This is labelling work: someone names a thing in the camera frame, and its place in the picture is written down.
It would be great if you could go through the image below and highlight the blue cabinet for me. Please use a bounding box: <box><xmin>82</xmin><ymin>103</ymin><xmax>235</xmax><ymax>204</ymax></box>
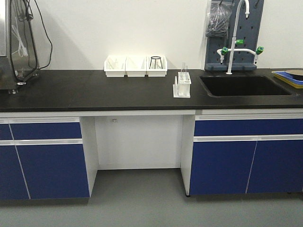
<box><xmin>0</xmin><ymin>117</ymin><xmax>90</xmax><ymax>200</ymax></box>
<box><xmin>187</xmin><ymin>116</ymin><xmax>303</xmax><ymax>196</ymax></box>

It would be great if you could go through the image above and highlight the white storage bin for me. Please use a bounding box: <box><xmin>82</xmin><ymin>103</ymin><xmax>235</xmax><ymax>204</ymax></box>
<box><xmin>125</xmin><ymin>56</ymin><xmax>147</xmax><ymax>77</ymax></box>
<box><xmin>146</xmin><ymin>56</ymin><xmax>168</xmax><ymax>77</ymax></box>
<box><xmin>104</xmin><ymin>55</ymin><xmax>126</xmax><ymax>78</ymax></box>

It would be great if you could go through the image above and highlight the white middle storage bin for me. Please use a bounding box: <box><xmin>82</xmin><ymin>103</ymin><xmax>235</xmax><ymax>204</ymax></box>
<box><xmin>125</xmin><ymin>56</ymin><xmax>147</xmax><ymax>77</ymax></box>

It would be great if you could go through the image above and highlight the white right storage bin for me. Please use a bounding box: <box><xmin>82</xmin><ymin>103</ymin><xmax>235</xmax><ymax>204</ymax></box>
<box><xmin>146</xmin><ymin>56</ymin><xmax>168</xmax><ymax>77</ymax></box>

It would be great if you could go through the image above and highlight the clear glass test tube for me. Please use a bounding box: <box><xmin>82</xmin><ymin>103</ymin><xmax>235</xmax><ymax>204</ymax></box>
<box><xmin>181</xmin><ymin>62</ymin><xmax>186</xmax><ymax>73</ymax></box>

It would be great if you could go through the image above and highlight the white gooseneck lab faucet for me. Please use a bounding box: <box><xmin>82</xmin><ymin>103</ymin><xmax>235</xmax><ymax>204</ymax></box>
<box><xmin>217</xmin><ymin>0</ymin><xmax>264</xmax><ymax>75</ymax></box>

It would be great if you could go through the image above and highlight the clear plastic bag of pegs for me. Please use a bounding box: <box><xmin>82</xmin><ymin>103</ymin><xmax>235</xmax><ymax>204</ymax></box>
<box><xmin>205</xmin><ymin>0</ymin><xmax>234</xmax><ymax>38</ymax></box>

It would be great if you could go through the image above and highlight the white left storage bin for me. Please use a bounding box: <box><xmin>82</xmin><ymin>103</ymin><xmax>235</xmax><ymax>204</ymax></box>
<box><xmin>104</xmin><ymin>55</ymin><xmax>126</xmax><ymax>78</ymax></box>

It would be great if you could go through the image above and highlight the blue left cabinet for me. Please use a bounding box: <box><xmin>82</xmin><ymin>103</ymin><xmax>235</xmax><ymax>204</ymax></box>
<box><xmin>0</xmin><ymin>117</ymin><xmax>90</xmax><ymax>200</ymax></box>

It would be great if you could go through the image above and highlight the black lab sink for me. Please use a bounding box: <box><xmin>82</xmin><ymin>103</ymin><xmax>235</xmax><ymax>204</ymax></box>
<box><xmin>200</xmin><ymin>76</ymin><xmax>291</xmax><ymax>97</ymax></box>

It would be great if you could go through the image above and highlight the blue-grey pegboard drying rack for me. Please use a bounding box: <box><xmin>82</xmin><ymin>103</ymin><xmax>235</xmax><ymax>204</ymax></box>
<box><xmin>205</xmin><ymin>0</ymin><xmax>264</xmax><ymax>71</ymax></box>

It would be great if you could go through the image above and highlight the black power cable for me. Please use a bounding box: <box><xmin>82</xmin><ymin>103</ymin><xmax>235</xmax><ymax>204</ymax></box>
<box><xmin>14</xmin><ymin>0</ymin><xmax>53</xmax><ymax>80</ymax></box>

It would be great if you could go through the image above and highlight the yellow tray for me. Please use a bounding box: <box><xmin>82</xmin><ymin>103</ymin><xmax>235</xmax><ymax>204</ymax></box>
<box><xmin>272</xmin><ymin>71</ymin><xmax>303</xmax><ymax>89</ymax></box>

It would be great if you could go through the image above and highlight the blue right cabinet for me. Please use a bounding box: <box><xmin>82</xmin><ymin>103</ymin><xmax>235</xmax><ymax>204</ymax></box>
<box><xmin>187</xmin><ymin>116</ymin><xmax>303</xmax><ymax>196</ymax></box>

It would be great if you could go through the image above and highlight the stainless steel machine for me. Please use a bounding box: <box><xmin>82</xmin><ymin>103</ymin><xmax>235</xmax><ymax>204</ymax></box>
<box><xmin>0</xmin><ymin>0</ymin><xmax>39</xmax><ymax>94</ymax></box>

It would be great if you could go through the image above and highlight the white test tube rack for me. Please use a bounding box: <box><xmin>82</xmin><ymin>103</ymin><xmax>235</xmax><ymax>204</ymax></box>
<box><xmin>173</xmin><ymin>72</ymin><xmax>191</xmax><ymax>98</ymax></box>

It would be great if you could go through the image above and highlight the round dark disc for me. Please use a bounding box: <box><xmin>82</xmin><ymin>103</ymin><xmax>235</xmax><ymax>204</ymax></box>
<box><xmin>285</xmin><ymin>70</ymin><xmax>303</xmax><ymax>81</ymax></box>

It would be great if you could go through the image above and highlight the black wire tripod stand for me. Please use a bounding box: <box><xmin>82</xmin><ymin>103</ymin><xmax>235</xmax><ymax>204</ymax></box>
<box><xmin>149</xmin><ymin>56</ymin><xmax>163</xmax><ymax>69</ymax></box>

